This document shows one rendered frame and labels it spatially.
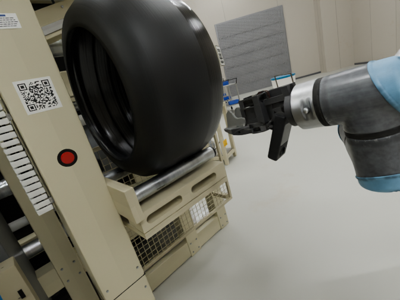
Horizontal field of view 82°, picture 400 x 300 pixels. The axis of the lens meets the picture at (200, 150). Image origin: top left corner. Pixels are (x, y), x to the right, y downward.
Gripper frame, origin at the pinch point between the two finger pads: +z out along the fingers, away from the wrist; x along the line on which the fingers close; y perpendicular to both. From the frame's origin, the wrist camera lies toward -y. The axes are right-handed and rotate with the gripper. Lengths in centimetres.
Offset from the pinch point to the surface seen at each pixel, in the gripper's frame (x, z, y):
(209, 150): -7.0, 18.7, -6.9
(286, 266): -47, 35, -97
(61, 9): 8, 57, 62
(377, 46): -1139, 175, -19
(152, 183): 17.8, 18.7, -7.0
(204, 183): 0.2, 18.6, -16.4
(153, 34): 10.9, 2.7, 27.6
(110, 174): 20, 46, -4
